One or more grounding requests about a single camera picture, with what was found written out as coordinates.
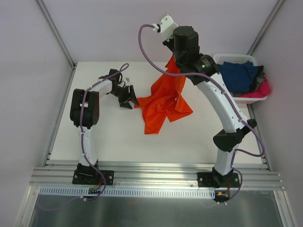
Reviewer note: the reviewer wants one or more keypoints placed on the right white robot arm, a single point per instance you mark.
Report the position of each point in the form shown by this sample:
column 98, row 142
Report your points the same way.
column 235, row 126

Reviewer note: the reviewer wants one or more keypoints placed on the white plastic laundry basket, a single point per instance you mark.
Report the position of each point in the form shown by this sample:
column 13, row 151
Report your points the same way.
column 220, row 58

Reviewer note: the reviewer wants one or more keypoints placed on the orange t shirt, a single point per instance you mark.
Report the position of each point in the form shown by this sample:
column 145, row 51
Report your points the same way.
column 164, row 102

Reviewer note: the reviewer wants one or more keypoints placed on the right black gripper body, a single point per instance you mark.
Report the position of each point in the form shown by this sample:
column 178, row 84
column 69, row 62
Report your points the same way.
column 168, row 43

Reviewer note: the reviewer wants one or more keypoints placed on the white slotted cable duct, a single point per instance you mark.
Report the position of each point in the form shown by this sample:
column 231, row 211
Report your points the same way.
column 129, row 192

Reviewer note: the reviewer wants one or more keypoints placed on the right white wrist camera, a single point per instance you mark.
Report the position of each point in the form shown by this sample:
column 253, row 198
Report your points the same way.
column 165, row 26

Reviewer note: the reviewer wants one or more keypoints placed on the aluminium mounting rail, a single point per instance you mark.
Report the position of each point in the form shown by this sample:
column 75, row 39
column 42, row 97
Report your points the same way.
column 157, row 175

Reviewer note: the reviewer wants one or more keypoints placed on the dark grey t shirt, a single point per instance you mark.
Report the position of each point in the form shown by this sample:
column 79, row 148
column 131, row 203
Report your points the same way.
column 256, row 75

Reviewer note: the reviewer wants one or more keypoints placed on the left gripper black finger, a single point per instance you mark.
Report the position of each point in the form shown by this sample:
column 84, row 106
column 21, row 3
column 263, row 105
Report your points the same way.
column 132, row 96
column 125, row 105

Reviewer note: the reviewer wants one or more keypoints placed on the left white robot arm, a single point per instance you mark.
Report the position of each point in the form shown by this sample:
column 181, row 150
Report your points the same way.
column 85, row 114

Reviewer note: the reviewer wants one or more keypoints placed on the blue t shirt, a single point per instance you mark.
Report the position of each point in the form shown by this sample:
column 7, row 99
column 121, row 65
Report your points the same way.
column 235, row 77

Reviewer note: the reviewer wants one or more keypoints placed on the pink t shirt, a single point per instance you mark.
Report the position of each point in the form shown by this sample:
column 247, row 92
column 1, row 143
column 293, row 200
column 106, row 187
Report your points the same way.
column 261, row 92

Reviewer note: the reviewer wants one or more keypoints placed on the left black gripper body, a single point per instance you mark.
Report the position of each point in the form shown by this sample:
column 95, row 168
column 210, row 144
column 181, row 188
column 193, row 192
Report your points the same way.
column 124, row 95

